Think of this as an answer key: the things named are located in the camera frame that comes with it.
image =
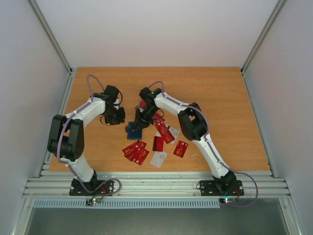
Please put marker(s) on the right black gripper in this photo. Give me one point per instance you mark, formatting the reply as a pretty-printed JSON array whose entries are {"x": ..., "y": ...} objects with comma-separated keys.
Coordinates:
[{"x": 143, "y": 117}]

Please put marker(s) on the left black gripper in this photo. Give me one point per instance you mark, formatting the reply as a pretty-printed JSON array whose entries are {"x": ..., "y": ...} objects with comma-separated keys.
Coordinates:
[{"x": 121, "y": 119}]

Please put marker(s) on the blue leather card holder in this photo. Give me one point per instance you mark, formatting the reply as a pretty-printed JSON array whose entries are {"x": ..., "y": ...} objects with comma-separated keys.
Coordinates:
[{"x": 131, "y": 133}]

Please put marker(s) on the white card bottom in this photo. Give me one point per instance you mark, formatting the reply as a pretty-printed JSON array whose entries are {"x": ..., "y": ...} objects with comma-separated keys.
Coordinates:
[{"x": 158, "y": 159}]

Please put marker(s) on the white card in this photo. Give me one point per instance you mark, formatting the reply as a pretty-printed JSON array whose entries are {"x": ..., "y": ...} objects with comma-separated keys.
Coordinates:
[
  {"x": 158, "y": 159},
  {"x": 175, "y": 132}
]

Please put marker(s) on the red vip card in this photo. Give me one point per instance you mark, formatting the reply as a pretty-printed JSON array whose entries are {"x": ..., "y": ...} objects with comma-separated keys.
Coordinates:
[
  {"x": 164, "y": 132},
  {"x": 139, "y": 154},
  {"x": 157, "y": 118},
  {"x": 129, "y": 150},
  {"x": 180, "y": 149}
]

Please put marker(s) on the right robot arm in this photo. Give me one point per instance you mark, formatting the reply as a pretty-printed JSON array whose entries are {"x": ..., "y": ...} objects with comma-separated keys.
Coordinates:
[{"x": 193, "y": 126}]

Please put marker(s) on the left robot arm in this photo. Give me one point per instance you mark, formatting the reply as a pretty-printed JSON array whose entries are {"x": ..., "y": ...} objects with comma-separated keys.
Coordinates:
[{"x": 66, "y": 137}]

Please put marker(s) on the red card magnetic stripe back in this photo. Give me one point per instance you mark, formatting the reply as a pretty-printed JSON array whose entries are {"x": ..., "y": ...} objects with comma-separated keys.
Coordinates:
[{"x": 141, "y": 105}]

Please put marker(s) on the red stripe card lower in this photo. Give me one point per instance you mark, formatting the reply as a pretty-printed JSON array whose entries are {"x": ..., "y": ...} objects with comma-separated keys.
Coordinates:
[{"x": 158, "y": 144}]

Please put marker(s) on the white card under stack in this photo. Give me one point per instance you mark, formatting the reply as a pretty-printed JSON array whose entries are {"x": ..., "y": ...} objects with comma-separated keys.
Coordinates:
[{"x": 175, "y": 132}]

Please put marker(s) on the left controller board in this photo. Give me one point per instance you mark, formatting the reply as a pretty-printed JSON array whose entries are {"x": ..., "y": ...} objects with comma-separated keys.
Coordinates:
[{"x": 93, "y": 201}]

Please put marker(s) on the controller board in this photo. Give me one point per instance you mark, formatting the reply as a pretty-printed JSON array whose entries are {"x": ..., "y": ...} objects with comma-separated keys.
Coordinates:
[
  {"x": 228, "y": 200},
  {"x": 93, "y": 201}
]

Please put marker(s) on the right controller board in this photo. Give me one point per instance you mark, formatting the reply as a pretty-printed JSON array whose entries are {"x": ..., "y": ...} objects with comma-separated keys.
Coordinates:
[{"x": 228, "y": 200}]

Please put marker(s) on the left aluminium corner post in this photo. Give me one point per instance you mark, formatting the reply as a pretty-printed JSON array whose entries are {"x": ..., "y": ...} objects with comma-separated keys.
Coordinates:
[{"x": 43, "y": 22}]

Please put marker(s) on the aluminium corner post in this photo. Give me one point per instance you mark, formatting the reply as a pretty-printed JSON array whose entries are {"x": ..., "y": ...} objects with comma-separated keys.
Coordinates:
[
  {"x": 264, "y": 32},
  {"x": 43, "y": 22}
]

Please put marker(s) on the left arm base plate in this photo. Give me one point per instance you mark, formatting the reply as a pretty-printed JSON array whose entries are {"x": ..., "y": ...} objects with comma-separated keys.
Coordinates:
[{"x": 105, "y": 188}]

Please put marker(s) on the grey slotted cable duct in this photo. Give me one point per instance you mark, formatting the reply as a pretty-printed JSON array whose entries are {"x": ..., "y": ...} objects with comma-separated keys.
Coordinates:
[{"x": 115, "y": 203}]

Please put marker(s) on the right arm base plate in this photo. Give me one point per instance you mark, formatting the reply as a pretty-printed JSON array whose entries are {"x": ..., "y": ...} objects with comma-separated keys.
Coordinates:
[{"x": 208, "y": 188}]

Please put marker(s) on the aluminium rail frame front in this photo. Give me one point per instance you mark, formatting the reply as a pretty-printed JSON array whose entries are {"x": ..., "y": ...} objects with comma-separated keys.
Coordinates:
[{"x": 156, "y": 184}]

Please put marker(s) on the right aluminium corner post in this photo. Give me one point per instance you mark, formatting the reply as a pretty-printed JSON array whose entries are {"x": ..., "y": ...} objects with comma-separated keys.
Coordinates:
[{"x": 264, "y": 32}]

